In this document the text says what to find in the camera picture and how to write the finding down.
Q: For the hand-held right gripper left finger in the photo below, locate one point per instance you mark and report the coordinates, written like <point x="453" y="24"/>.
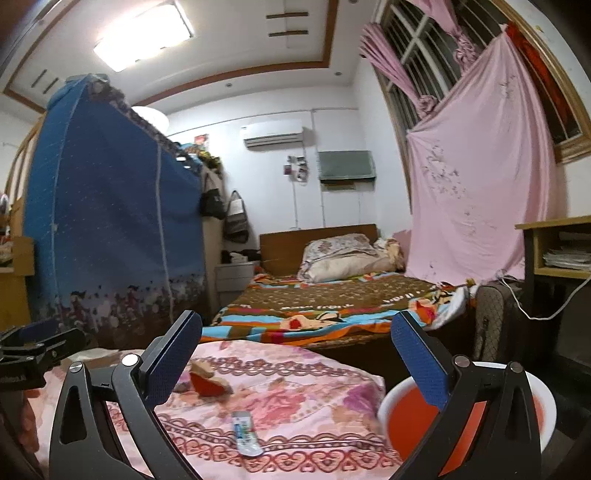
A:
<point x="173" y="362"/>

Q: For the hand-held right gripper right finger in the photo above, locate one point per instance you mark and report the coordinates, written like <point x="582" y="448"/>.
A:
<point x="421" y="362"/>

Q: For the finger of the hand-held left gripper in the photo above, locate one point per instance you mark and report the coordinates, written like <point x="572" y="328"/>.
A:
<point x="60" y="344"/>
<point x="32" y="330"/>

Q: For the orange and tan wrapper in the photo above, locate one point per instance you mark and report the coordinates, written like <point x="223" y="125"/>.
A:
<point x="210" y="385"/>

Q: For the orange plastic bucket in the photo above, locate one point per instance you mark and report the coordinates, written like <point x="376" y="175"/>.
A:
<point x="406" y="417"/>

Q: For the white tube wrapper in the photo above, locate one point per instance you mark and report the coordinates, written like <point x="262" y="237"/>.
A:
<point x="245" y="431"/>

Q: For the checkered bag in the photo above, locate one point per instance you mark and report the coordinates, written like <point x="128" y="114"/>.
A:
<point x="498" y="318"/>

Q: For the white nightstand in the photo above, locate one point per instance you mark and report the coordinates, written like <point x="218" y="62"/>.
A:
<point x="235" y="276"/>

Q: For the brown patterned blanket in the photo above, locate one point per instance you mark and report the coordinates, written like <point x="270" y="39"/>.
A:
<point x="332" y="297"/>

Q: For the yellow bundled clothes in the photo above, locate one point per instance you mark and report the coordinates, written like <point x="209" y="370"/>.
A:
<point x="392" y="251"/>

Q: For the cream pillow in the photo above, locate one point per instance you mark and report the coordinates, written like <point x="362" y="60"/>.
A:
<point x="346" y="268"/>

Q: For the pink floral quilt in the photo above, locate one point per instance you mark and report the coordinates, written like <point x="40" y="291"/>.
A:
<point x="286" y="406"/>

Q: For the blue fabric wardrobe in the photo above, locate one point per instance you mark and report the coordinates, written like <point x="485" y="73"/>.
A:
<point x="106" y="221"/>

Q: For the floral pillow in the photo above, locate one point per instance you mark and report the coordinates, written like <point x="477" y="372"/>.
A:
<point x="339" y="247"/>

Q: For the grey tote bag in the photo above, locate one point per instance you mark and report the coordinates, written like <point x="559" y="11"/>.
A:
<point x="236" y="221"/>

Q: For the wooden bed headboard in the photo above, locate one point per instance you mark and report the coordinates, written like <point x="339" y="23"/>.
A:
<point x="281" y="249"/>

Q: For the black handbag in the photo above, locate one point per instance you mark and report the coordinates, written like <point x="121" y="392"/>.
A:
<point x="212" y="201"/>

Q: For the wooden desk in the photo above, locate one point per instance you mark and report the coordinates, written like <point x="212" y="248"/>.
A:
<point x="535" y="240"/>

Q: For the stack of papers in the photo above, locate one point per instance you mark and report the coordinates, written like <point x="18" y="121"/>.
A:
<point x="568" y="258"/>

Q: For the pink hanging sheet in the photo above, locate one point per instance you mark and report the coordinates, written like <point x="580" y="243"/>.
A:
<point x="471" y="184"/>

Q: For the white round lamp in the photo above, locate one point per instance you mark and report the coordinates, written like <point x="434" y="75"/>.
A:
<point x="152" y="119"/>

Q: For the white air conditioner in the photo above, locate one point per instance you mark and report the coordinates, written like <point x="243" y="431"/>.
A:
<point x="272" y="134"/>

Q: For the pink tied curtain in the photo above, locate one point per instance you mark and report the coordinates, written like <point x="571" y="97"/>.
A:
<point x="457" y="41"/>
<point x="392" y="64"/>

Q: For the ceiling light panel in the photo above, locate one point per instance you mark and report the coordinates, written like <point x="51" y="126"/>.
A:
<point x="143" y="32"/>

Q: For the red cloth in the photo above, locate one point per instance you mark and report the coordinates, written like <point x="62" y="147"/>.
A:
<point x="531" y="55"/>

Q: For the wooden bunk frame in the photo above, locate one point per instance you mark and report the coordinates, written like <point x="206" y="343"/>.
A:
<point x="18" y="258"/>

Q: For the green covered wall unit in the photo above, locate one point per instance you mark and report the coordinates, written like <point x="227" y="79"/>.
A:
<point x="344" y="164"/>

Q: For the wall socket with plugs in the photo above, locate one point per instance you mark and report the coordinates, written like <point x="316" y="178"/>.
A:
<point x="296" y="170"/>

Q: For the barred window wooden frame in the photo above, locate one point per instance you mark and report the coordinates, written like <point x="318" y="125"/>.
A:
<point x="429" y="41"/>

